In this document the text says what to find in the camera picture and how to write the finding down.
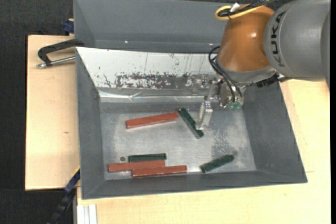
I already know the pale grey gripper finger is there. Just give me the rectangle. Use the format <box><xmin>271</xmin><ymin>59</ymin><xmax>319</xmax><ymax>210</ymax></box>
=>
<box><xmin>200</xmin><ymin>102</ymin><xmax>214</xmax><ymax>131</ymax></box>
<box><xmin>195</xmin><ymin>102</ymin><xmax>206</xmax><ymax>129</ymax></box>

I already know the dark green flat block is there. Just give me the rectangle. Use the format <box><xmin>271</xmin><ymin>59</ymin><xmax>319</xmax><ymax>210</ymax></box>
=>
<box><xmin>128</xmin><ymin>153</ymin><xmax>167</xmax><ymax>163</ymax></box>
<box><xmin>178</xmin><ymin>107</ymin><xmax>205</xmax><ymax>140</ymax></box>
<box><xmin>199</xmin><ymin>154</ymin><xmax>235</xmax><ymax>174</ymax></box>

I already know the red-brown flat block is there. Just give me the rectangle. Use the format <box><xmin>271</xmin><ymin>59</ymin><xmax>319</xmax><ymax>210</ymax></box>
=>
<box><xmin>131</xmin><ymin>165</ymin><xmax>188</xmax><ymax>178</ymax></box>
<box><xmin>107</xmin><ymin>160</ymin><xmax>166</xmax><ymax>173</ymax></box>
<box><xmin>125</xmin><ymin>112</ymin><xmax>180</xmax><ymax>130</ymax></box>

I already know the grey metal bin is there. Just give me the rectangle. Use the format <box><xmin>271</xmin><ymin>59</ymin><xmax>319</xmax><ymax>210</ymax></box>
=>
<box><xmin>72</xmin><ymin>0</ymin><xmax>308</xmax><ymax>200</ymax></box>

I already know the pale wood flat board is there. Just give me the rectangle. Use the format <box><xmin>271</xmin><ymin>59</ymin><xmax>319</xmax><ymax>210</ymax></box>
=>
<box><xmin>25</xmin><ymin>34</ymin><xmax>81</xmax><ymax>191</ymax></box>

